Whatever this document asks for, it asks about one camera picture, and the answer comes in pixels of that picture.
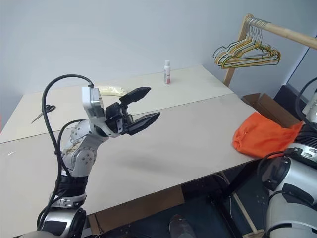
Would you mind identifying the green wire hanger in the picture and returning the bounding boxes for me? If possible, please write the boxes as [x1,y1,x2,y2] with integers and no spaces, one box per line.
[217,23,280,70]

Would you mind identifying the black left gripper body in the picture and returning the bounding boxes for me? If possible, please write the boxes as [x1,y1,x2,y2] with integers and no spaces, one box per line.
[104,101,136,136]

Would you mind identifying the white spray bottle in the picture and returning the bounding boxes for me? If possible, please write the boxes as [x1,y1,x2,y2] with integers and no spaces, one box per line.
[162,59,172,86]

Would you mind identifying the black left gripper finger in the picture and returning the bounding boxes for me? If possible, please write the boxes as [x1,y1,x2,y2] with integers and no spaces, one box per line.
[119,86,152,105]
[126,112,161,136]

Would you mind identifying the orange shorts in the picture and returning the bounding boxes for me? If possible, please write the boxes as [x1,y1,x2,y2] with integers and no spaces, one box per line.
[232,112,305,159]

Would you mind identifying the black handled scissors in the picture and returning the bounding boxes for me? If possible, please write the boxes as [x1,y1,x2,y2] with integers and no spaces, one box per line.
[30,104,56,124]

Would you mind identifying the dark wire hanger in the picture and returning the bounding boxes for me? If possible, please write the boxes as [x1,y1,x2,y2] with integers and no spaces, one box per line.
[212,22,282,67]

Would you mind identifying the pale yellow plastic bag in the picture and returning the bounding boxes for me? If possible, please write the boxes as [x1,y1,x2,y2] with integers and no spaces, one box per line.
[95,84,128,97]

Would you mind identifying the dark rounded shape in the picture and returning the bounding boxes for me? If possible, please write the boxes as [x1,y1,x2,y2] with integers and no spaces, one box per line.
[169,214,197,238]

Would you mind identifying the open brown cardboard box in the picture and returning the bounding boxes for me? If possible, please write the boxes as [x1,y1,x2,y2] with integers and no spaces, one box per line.
[242,92,302,129]

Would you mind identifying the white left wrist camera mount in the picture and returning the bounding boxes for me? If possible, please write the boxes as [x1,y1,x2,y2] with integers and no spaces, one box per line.
[81,85,106,122]

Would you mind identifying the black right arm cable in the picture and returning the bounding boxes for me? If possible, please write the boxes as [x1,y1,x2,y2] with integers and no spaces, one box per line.
[295,76,317,122]

